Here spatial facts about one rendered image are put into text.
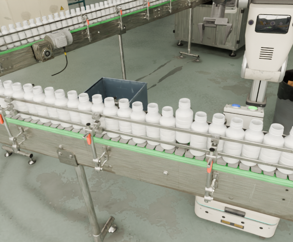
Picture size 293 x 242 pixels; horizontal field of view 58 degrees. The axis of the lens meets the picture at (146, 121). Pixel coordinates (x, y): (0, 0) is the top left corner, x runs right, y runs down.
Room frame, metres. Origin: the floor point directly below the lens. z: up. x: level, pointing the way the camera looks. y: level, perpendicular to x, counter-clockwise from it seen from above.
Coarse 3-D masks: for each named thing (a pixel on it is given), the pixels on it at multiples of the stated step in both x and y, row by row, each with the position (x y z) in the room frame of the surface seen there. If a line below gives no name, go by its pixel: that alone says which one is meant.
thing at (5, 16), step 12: (0, 0) 4.52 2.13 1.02; (12, 0) 4.49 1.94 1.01; (24, 0) 4.63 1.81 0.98; (36, 0) 4.77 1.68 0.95; (48, 0) 4.93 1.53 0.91; (60, 0) 5.10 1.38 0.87; (0, 12) 4.63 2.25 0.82; (12, 12) 4.44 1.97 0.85; (24, 12) 4.58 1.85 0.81; (36, 12) 4.73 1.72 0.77; (48, 12) 4.89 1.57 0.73; (0, 24) 4.74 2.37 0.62
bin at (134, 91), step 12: (96, 84) 1.49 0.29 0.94; (108, 84) 1.55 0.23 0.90; (120, 84) 1.51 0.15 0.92; (132, 84) 1.48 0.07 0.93; (144, 84) 1.44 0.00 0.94; (108, 96) 1.55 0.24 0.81; (120, 96) 1.52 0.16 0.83; (132, 96) 1.48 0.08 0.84; (144, 96) 1.40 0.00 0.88; (132, 108) 1.24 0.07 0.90; (144, 108) 1.39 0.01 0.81
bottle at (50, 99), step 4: (48, 88) 1.02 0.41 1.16; (52, 88) 1.00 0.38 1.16; (48, 92) 0.98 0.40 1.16; (52, 92) 0.99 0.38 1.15; (48, 96) 0.98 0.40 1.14; (52, 96) 0.99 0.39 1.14; (48, 100) 0.98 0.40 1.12; (52, 100) 0.98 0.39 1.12; (52, 104) 0.97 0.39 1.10; (48, 108) 0.98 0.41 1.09; (52, 108) 0.97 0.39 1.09; (48, 112) 0.99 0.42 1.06; (52, 112) 0.97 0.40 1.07; (56, 112) 0.98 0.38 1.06; (52, 116) 0.97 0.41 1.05; (56, 116) 0.97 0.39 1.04
